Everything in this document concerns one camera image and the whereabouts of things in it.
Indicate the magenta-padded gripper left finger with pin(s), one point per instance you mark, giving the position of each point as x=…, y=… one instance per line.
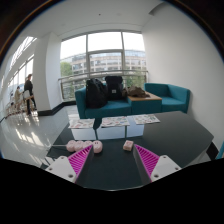
x=78, y=161

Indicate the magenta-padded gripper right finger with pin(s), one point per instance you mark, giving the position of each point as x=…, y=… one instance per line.
x=150, y=160

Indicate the pink and white charger block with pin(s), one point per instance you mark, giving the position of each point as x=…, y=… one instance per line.
x=128, y=145

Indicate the pink power strip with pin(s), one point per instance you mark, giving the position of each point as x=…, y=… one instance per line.
x=83, y=146

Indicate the teal wood-topped side table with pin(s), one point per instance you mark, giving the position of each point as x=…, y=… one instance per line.
x=145, y=105

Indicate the teal two-seat sofa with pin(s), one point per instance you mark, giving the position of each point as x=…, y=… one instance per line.
x=113, y=109

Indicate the teal armchair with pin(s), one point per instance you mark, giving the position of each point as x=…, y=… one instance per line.
x=171, y=100

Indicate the brown bag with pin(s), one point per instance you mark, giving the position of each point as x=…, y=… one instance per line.
x=136, y=92

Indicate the black rounded backpack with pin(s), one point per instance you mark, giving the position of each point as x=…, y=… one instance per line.
x=95, y=94

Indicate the teal chair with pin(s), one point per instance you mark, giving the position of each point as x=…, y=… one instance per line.
x=220, y=150

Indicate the black boxy backpack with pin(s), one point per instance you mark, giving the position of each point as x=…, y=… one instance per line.
x=114, y=88

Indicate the metal window railing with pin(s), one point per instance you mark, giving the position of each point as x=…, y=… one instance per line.
x=76, y=77

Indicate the person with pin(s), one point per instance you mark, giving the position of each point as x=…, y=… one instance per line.
x=17, y=95
x=29, y=90

